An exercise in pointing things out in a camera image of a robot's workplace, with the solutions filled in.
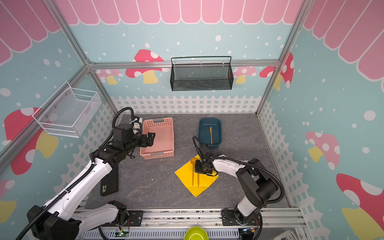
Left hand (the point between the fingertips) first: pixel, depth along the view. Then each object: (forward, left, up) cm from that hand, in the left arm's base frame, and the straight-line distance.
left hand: (147, 136), depth 78 cm
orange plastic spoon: (-3, -24, -23) cm, 33 cm away
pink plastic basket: (+8, -4, -18) cm, 20 cm away
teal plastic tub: (+21, -35, -23) cm, 47 cm away
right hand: (-8, -26, -22) cm, 35 cm away
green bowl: (-40, -27, -22) cm, 53 cm away
